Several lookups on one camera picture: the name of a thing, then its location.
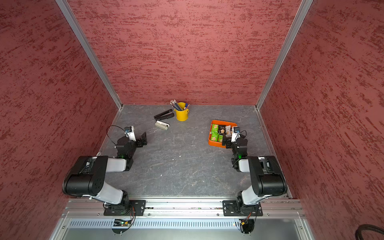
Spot yellow pen cup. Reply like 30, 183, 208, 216
175, 102, 189, 122

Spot green cookie packet far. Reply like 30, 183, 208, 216
211, 124, 219, 133

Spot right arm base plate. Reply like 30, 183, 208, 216
223, 201, 263, 217

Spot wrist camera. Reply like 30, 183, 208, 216
231, 127, 241, 143
124, 126, 136, 142

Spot pens in cup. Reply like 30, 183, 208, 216
170, 100, 189, 112

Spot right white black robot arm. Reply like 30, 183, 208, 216
225, 138, 288, 216

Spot black stapler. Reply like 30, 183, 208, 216
154, 109, 175, 121

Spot white pink cookie packet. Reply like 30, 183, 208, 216
225, 126, 232, 136

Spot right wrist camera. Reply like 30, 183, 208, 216
231, 127, 241, 143

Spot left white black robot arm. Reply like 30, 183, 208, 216
63, 132, 148, 216

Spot aluminium front rail frame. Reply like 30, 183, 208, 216
51, 197, 314, 240

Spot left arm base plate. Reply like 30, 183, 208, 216
104, 200, 147, 217

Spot black cookie packet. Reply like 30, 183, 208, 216
218, 125, 226, 135

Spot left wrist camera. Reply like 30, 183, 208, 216
124, 126, 136, 142

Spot orange plastic storage tray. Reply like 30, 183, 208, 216
208, 120, 238, 149

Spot green cookie packet left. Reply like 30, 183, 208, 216
210, 133, 219, 142

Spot black cable coil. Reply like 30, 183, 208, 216
354, 223, 384, 240

